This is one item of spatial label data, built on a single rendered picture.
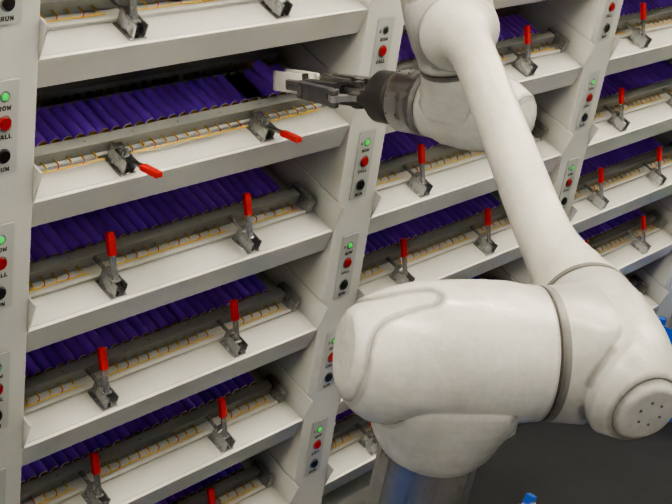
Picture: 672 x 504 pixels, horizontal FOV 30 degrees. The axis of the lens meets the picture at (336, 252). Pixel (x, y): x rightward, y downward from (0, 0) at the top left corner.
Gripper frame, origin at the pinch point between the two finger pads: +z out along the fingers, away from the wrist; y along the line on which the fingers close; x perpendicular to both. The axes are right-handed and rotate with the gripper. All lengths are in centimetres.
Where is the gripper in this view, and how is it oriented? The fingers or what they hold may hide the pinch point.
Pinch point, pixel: (296, 81)
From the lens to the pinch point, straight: 191.5
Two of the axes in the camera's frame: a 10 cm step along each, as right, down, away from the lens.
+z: -7.4, -2.1, 6.4
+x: 0.1, 9.5, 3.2
